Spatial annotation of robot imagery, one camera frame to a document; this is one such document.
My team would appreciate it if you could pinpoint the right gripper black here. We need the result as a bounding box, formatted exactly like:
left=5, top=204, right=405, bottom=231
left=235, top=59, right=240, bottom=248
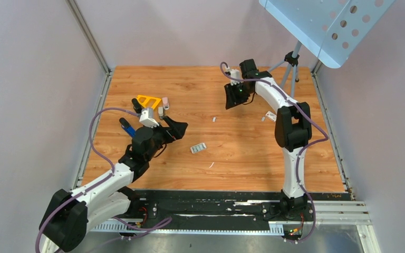
left=224, top=81, right=253, bottom=110

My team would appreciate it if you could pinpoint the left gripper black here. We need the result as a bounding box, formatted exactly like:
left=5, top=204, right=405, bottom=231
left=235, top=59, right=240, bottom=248
left=143, top=116, right=187, bottom=161

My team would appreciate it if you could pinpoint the grey white stapler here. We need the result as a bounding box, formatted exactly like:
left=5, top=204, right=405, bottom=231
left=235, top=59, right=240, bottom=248
left=158, top=106, right=165, bottom=120

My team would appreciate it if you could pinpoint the pink stapler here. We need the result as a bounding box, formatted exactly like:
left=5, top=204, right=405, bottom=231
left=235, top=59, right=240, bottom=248
left=162, top=97, right=170, bottom=110

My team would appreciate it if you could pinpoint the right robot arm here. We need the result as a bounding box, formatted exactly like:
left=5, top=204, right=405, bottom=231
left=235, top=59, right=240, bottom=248
left=220, top=59, right=312, bottom=220

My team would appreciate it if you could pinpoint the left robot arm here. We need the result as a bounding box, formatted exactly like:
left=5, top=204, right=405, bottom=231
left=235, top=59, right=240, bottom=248
left=38, top=116, right=188, bottom=252

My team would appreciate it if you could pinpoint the yellow plastic triangle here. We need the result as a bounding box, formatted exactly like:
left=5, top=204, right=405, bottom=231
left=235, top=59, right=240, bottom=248
left=136, top=95, right=162, bottom=109

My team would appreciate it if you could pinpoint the small white staple box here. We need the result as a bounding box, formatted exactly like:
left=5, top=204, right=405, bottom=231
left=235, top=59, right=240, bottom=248
left=265, top=111, right=277, bottom=122

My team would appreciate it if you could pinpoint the light blue music stand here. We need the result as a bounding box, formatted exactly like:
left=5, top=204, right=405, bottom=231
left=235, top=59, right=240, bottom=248
left=267, top=0, right=397, bottom=99

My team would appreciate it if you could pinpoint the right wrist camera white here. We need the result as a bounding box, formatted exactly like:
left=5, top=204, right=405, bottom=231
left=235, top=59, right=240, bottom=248
left=225, top=68, right=242, bottom=86

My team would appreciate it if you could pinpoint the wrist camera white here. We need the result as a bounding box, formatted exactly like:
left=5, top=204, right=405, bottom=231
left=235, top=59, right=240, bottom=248
left=139, top=108, right=159, bottom=128
left=225, top=68, right=242, bottom=86

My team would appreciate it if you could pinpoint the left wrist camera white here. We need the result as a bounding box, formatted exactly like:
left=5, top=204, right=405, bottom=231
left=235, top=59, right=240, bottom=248
left=139, top=108, right=159, bottom=128

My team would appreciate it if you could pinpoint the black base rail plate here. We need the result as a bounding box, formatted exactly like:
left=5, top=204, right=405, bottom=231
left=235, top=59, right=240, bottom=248
left=115, top=190, right=317, bottom=232

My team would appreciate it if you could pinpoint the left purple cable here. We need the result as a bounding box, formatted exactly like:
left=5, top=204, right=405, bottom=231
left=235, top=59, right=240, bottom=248
left=34, top=107, right=172, bottom=253

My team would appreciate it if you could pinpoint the aluminium frame post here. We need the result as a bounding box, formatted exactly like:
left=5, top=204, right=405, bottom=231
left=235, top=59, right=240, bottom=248
left=65, top=0, right=112, bottom=75

